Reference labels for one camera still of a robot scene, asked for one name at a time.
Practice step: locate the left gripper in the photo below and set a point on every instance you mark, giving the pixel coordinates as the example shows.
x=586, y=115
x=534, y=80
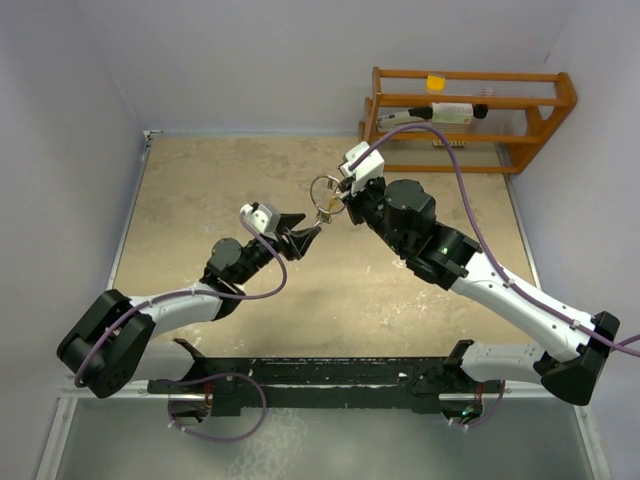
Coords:
x=296, y=240

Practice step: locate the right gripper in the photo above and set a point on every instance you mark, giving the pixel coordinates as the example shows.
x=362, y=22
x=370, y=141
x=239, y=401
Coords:
x=354, y=200

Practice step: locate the large metal keyring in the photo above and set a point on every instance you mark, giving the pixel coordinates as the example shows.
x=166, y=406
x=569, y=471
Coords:
x=327, y=195

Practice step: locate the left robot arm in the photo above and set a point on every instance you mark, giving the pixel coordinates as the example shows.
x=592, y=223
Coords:
x=108, y=346

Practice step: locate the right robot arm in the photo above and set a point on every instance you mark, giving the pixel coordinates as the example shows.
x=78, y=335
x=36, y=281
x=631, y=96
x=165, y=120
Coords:
x=569, y=347

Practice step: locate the wooden shelf rack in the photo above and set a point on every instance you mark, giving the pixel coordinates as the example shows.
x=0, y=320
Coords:
x=518, y=112

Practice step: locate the white stapler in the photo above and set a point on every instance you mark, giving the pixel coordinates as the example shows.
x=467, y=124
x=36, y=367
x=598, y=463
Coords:
x=385, y=123

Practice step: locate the white green box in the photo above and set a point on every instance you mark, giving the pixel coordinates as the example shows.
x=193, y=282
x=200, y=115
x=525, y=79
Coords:
x=452, y=113

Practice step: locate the small black object on shelf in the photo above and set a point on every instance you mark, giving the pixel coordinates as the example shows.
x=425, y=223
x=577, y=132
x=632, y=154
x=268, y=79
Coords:
x=480, y=111

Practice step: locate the yellow sticky note block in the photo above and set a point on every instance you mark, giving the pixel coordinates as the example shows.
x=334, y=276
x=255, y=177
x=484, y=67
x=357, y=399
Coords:
x=435, y=84

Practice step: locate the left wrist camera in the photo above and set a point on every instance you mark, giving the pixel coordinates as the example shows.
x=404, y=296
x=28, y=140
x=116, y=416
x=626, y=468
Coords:
x=262, y=218

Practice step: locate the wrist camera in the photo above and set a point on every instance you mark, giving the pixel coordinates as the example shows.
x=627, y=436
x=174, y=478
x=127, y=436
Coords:
x=262, y=218
x=371, y=167

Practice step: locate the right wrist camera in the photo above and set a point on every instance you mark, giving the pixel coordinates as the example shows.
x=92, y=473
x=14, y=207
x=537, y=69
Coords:
x=371, y=167

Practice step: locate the black mounting base rail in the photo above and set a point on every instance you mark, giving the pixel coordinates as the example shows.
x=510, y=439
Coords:
x=423, y=385

